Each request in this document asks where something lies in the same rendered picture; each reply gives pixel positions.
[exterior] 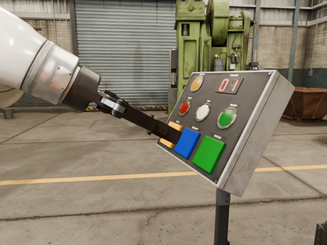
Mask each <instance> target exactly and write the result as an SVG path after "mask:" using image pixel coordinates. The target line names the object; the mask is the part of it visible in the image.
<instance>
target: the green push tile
mask: <svg viewBox="0 0 327 245"><path fill-rule="evenodd" d="M226 145H227V144H225V143H223V142H221V141H219V140H216V139H213V138H211V137H208V136H205V137H204V139H203V140H202V142H201V144H200V146H199V148H198V150H197V152H196V154H195V156H194V158H193V160H192V162H193V163H194V164H196V165H197V166H199V167H200V168H202V169H203V170H205V171H206V172H208V173H210V174H212V173H213V171H214V169H215V167H216V165H217V163H218V161H219V159H220V157H221V155H222V153H223V151H224V149H225V147H226Z"/></svg>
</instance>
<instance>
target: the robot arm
mask: <svg viewBox="0 0 327 245"><path fill-rule="evenodd" d="M79 61H80V60H79V58H78V57H77V56H75V55H73V54H72V53H70V52H68V51H66V50H65V49H63V48H61V47H59V46H58V45H56V44H55V43H53V42H50V41H49V40H47V39H46V38H44V37H43V36H41V35H40V34H39V33H38V32H36V31H35V30H34V29H33V28H32V27H31V26H30V25H29V24H28V23H26V22H25V21H23V20H22V19H20V18H19V17H17V16H15V15H14V14H12V13H11V12H9V11H7V10H6V9H4V8H2V7H0V108H5V107H8V106H10V105H12V104H14V103H15V102H16V101H17V100H18V99H19V98H20V97H21V96H22V95H23V93H24V92H25V93H27V94H31V95H33V96H35V97H37V98H41V99H42V100H46V101H48V102H50V103H52V104H53V105H56V104H57V103H58V102H59V100H60V99H61V100H63V101H62V104H63V105H65V106H67V107H69V108H72V109H74V110H76V111H78V112H83V111H85V110H86V108H87V107H88V106H89V103H90V102H93V103H95V104H97V107H96V108H97V109H98V110H99V111H101V112H103V113H105V114H111V115H113V116H115V117H117V118H119V119H121V118H123V119H125V120H128V121H130V122H132V123H134V124H136V125H138V126H140V127H142V128H144V129H146V130H147V134H149V135H151V133H152V134H154V135H156V136H158V137H160V138H162V139H164V140H166V141H168V142H170V143H172V144H174V145H177V143H178V141H179V139H180V137H181V135H182V132H181V131H179V130H177V129H175V128H173V127H171V126H169V125H167V124H165V123H164V122H162V121H160V120H158V119H155V118H154V115H152V114H151V115H150V116H148V115H147V114H145V113H143V112H141V111H139V110H137V109H135V108H133V107H131V106H130V105H129V103H128V102H127V101H125V100H123V99H121V98H119V97H118V96H117V95H116V94H115V93H113V92H112V91H109V90H105V91H104V93H103V92H101V91H99V90H98V86H99V85H100V82H101V75H100V74H98V73H97V72H95V71H93V70H91V69H89V68H87V67H86V66H84V65H82V66H81V67H79V66H78V64H79Z"/></svg>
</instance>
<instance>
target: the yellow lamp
mask: <svg viewBox="0 0 327 245"><path fill-rule="evenodd" d="M200 84H201V78H200V77H199V78H197V79H196V80H195V81H194V82H193V84H192V89H193V90H195V89H197V88H198V87H199V86H200Z"/></svg>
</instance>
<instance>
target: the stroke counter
mask: <svg viewBox="0 0 327 245"><path fill-rule="evenodd" d="M225 80H227V83H228V81H229V80H228V79H225ZM233 81H237V82H236V84H235V85H237V83H238V79H234V80H233ZM233 81H232V82H231V84H230V86H229V88H228V91H229V92H232V91H233V90H234V89H235V85H232V83H233ZM223 82H224V80H223ZM223 82H222V85H221V86H225V87H226V84H227V83H226V84H223ZM221 86H220V88H221ZM231 86H234V88H233V90H229V89H230V87H231ZM225 87H224V89H225ZM220 88H219V91H223V90H224V89H220Z"/></svg>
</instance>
